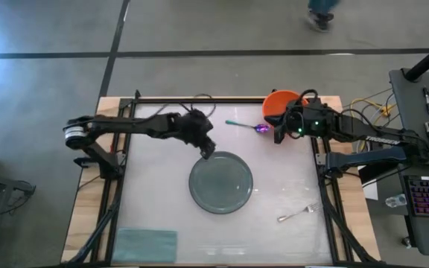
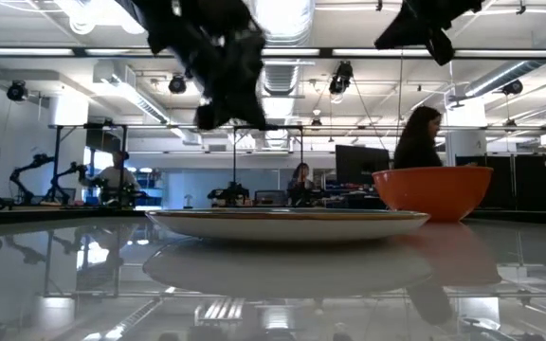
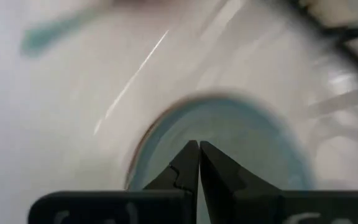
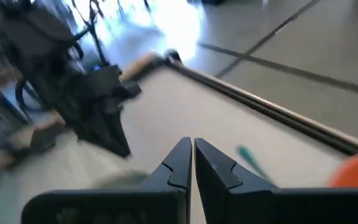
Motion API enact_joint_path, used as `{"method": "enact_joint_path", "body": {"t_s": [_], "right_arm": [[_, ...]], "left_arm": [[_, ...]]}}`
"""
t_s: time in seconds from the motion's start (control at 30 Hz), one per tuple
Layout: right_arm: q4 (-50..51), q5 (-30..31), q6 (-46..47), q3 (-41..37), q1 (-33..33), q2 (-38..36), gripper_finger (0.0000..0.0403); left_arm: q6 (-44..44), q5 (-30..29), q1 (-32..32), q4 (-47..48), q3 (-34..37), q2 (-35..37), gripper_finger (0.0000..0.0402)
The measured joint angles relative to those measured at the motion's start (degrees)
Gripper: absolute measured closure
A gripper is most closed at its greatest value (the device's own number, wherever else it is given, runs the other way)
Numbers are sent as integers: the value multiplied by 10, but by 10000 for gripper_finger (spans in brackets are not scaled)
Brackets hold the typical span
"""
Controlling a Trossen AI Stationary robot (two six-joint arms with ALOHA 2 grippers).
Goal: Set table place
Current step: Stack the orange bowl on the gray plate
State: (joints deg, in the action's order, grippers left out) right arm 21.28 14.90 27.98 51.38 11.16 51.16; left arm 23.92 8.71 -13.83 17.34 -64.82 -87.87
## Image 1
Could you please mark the orange bowl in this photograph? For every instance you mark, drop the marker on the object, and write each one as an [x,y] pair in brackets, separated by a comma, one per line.
[275,103]

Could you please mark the white paper sheet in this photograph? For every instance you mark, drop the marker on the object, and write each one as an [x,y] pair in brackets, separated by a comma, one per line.
[371,191]

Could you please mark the black pen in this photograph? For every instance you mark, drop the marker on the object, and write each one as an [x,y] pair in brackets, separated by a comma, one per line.
[427,100]

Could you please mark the grey side desk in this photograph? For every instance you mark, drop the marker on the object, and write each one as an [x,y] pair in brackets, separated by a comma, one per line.
[412,100]

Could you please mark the black metal stand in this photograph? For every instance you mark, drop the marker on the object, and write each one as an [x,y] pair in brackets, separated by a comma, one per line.
[9,184]

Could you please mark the black round pole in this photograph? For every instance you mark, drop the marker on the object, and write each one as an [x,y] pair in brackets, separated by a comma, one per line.
[428,59]

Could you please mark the silver metal fork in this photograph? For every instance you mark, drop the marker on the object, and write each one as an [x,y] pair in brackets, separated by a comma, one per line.
[296,213]

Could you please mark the teal cloth napkin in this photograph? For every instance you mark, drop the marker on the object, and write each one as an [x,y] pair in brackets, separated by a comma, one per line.
[143,245]

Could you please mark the round ceramic plate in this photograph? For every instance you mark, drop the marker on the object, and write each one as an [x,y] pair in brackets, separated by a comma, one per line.
[220,184]

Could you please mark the black aluminium rig frame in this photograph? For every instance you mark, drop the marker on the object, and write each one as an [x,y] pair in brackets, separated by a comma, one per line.
[222,100]

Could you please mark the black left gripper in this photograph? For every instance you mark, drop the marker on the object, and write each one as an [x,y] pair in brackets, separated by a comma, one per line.
[196,126]

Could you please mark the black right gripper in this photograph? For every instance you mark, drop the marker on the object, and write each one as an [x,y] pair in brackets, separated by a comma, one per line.
[318,119]

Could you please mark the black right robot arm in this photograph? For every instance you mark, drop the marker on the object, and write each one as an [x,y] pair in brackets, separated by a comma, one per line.
[378,136]

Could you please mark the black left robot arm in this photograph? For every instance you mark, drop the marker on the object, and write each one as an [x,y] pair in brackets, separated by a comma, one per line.
[125,124]

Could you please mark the person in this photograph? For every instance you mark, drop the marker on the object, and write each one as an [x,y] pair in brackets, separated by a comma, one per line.
[322,18]

